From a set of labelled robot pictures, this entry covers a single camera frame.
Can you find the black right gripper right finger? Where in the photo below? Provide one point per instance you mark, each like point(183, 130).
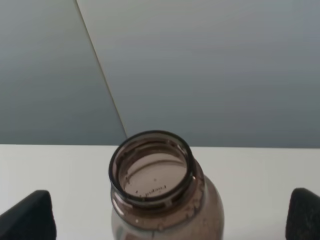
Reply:
point(303, 218)

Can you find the smoky brown plastic bottle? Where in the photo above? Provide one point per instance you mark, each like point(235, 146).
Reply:
point(158, 191)

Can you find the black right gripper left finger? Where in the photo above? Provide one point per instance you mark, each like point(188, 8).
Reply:
point(30, 219)

